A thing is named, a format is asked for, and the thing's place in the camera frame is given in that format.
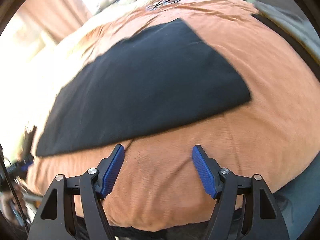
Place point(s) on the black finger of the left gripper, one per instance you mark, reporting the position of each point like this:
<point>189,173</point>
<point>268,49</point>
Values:
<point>19,168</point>

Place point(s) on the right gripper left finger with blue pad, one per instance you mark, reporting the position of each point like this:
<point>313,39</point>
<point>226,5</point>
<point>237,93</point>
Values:
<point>56,218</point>

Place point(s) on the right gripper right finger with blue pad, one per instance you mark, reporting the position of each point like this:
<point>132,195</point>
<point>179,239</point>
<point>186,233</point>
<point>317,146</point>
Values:
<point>261,217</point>

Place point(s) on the black garment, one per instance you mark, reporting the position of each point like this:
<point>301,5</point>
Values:
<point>164,77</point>

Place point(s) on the grey and black clothes pile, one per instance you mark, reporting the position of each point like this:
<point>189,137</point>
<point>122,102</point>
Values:
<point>300,29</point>

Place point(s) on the grey patterned trousers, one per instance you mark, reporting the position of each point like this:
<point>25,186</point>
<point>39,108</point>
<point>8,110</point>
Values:
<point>299,199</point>

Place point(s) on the orange bed blanket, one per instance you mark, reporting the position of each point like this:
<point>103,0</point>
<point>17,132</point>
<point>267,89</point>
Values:
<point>275,134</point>

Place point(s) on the peach curtain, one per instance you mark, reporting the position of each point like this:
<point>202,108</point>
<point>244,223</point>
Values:
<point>58,18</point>

